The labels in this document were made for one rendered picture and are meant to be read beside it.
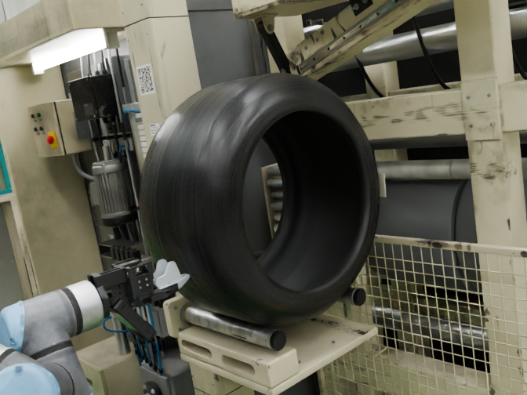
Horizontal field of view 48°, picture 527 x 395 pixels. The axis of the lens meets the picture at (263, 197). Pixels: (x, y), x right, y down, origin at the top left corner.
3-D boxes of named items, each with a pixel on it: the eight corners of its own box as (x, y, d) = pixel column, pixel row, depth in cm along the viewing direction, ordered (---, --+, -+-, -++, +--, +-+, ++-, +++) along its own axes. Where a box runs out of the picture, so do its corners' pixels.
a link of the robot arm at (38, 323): (7, 371, 103) (-13, 317, 105) (74, 343, 111) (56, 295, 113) (18, 359, 96) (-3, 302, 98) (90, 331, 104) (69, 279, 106)
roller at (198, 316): (198, 315, 157) (185, 325, 155) (192, 301, 156) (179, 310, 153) (289, 342, 131) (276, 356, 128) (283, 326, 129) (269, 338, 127)
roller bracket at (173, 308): (168, 337, 154) (161, 302, 152) (278, 287, 179) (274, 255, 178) (175, 339, 152) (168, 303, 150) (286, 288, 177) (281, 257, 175)
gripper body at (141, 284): (155, 260, 115) (99, 279, 108) (163, 302, 117) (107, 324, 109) (136, 255, 121) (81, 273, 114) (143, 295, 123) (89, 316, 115)
